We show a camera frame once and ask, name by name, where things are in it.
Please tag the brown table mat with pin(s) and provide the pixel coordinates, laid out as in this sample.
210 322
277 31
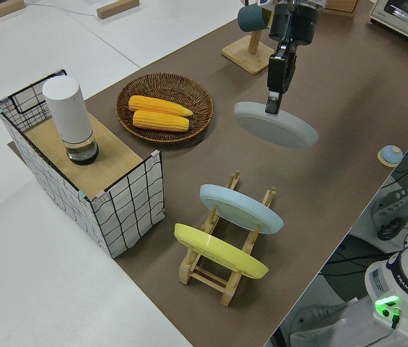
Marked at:
315 202

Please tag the wooden plate rack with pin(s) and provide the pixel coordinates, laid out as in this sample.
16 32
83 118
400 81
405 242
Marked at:
207 278

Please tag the white grid pattern storage box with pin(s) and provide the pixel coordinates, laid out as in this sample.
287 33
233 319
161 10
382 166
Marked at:
128 213

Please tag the gray plate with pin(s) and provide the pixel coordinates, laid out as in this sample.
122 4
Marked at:
276 126

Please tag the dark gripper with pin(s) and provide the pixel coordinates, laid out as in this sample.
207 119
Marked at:
295 20

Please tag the white cylinder with glass base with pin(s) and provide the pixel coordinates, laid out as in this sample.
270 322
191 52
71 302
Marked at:
68 108

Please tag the pink binder clip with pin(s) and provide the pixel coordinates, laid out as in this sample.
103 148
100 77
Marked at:
99 196
155 156

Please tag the light wooden shelf board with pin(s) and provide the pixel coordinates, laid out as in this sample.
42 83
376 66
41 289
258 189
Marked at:
113 159

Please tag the teal mug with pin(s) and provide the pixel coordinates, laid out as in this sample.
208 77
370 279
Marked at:
251 19

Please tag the white toaster oven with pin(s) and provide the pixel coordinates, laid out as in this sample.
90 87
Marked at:
406 20

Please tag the wooden mug tree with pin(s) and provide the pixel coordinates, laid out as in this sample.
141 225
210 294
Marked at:
247 56

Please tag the yellow corn cob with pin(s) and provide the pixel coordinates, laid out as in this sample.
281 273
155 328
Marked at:
160 121
160 105

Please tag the light blue plate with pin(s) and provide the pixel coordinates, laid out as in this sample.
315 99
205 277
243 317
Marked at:
239 207

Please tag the brown wicker basket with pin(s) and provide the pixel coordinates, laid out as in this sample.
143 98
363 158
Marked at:
196 97

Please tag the yellow plate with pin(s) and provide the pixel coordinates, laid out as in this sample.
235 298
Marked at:
218 251

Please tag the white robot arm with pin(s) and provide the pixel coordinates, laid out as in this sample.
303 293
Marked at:
406 282

